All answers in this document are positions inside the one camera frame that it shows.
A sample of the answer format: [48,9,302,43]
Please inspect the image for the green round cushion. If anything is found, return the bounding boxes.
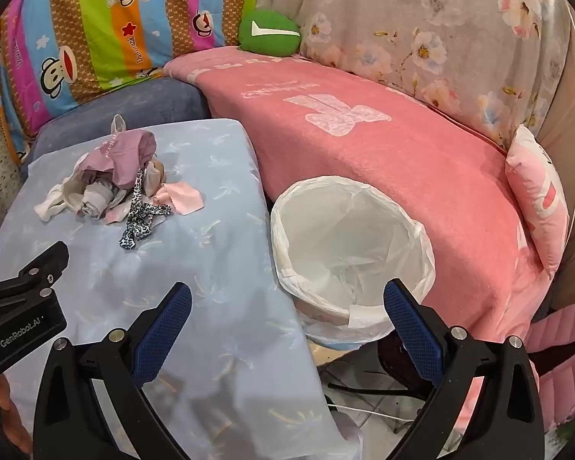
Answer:
[238,8,302,54]

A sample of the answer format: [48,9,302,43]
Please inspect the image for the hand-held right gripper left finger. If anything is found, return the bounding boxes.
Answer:
[33,282,195,460]

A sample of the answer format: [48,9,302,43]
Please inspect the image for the white cable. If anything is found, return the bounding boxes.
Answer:
[326,403,423,419]

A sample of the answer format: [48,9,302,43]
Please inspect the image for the pink quilted garment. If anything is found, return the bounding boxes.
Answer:
[527,297,575,432]

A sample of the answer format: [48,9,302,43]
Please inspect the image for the leopard print cloth strip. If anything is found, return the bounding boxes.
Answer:
[120,168,173,252]

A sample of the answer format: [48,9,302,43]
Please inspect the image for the light blue palm print cloth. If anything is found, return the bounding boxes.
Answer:
[0,117,360,460]

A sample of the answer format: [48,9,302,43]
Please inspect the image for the pink printed pillow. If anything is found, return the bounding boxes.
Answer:
[504,125,571,279]

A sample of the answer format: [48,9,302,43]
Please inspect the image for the grey floral blanket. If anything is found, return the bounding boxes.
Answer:
[259,0,575,154]

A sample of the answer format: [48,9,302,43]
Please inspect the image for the bin with white plastic bag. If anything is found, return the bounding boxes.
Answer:
[269,176,436,352]

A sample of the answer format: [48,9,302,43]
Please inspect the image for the blue-grey sofa cushion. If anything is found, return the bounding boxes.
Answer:
[21,77,212,178]

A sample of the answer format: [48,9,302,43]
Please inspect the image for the person's left hand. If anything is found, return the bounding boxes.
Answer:
[0,373,30,449]

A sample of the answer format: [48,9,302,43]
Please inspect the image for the pink blanket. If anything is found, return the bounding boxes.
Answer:
[163,50,573,360]

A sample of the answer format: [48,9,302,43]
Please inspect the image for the white cloth scrap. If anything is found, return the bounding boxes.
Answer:
[33,177,84,222]

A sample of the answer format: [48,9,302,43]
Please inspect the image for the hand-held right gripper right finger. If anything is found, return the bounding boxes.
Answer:
[383,278,545,460]

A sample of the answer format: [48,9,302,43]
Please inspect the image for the colourful monkey print pillow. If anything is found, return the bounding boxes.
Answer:
[0,0,264,166]

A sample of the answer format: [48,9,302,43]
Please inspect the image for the purple cloth garment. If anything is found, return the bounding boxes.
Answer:
[77,127,158,190]

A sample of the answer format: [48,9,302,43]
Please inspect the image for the pink cloth piece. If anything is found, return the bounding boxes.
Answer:
[151,182,206,216]

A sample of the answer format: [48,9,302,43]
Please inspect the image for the grey cloth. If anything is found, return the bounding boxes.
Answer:
[79,179,120,219]

